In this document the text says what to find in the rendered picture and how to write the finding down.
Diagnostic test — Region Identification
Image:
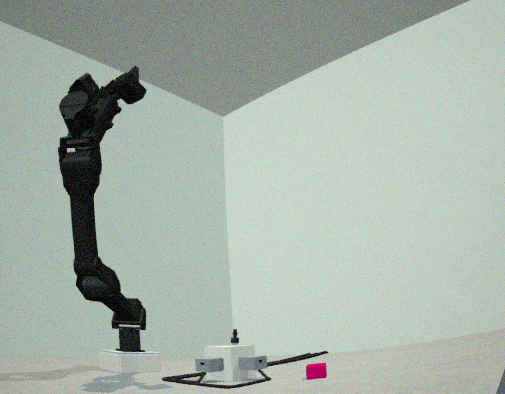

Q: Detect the small pink cube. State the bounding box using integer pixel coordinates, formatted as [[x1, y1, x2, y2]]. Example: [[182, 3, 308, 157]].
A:
[[306, 363, 327, 380]]

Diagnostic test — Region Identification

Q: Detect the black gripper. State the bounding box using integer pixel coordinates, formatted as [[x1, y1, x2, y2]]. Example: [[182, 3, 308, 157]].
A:
[[92, 66, 147, 132]]

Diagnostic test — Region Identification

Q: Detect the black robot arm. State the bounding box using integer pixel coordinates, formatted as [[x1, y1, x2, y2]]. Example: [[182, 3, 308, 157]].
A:
[[58, 73, 146, 352]]

